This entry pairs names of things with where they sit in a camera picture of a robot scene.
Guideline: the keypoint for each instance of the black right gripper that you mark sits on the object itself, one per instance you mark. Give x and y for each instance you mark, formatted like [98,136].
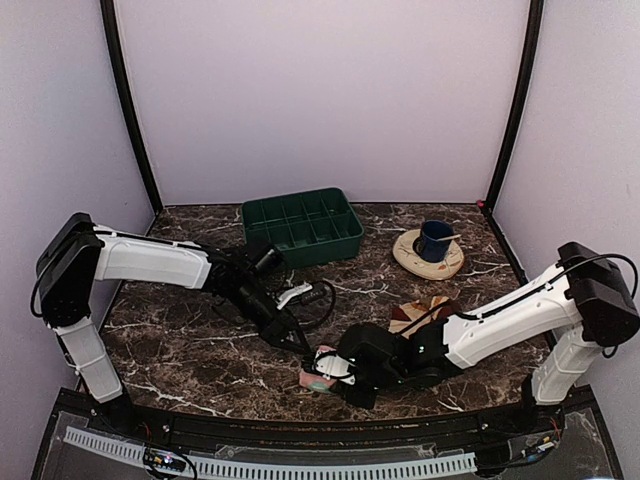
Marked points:
[363,400]

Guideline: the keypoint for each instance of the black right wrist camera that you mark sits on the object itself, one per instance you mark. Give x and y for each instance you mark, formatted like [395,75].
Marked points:
[367,344]

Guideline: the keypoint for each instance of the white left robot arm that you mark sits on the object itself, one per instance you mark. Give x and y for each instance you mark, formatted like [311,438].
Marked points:
[83,253]

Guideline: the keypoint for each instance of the blue mug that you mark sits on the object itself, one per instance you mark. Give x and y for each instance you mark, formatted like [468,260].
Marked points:
[434,252]

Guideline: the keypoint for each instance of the black front rail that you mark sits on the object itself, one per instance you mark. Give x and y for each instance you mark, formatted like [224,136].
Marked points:
[483,425]

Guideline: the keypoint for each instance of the black left frame post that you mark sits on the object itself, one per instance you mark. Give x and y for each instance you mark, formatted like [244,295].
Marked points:
[128,109]

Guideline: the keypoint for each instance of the pink patterned sock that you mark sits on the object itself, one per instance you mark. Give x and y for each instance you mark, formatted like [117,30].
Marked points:
[312,381]

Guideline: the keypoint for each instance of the beige sock with olive toe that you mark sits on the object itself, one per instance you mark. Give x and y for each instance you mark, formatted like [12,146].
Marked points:
[407,318]

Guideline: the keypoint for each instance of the white slotted cable duct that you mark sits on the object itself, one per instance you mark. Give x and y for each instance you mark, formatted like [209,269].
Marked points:
[165,464]

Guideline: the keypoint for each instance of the black frame post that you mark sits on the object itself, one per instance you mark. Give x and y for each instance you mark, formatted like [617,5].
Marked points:
[521,89]
[128,109]

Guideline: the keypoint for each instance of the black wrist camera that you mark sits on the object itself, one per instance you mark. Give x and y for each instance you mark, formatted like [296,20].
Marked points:
[367,344]
[263,257]

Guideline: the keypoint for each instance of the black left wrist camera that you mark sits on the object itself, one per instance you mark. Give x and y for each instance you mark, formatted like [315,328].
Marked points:
[263,257]

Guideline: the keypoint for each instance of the cream saucer plate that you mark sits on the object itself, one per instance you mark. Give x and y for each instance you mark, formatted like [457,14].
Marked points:
[406,252]

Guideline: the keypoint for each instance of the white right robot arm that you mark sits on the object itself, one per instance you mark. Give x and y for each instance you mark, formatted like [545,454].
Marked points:
[584,293]

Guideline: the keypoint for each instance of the green compartment tray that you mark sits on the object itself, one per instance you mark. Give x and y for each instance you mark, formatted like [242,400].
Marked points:
[309,228]

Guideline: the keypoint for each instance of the black right frame post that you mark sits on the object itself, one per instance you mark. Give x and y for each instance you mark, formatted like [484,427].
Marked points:
[521,89]

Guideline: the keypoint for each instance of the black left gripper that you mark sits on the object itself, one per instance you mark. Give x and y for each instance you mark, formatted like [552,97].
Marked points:
[276,331]

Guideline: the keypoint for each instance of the spoon in mug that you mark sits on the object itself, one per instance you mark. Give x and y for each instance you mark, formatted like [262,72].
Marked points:
[447,238]

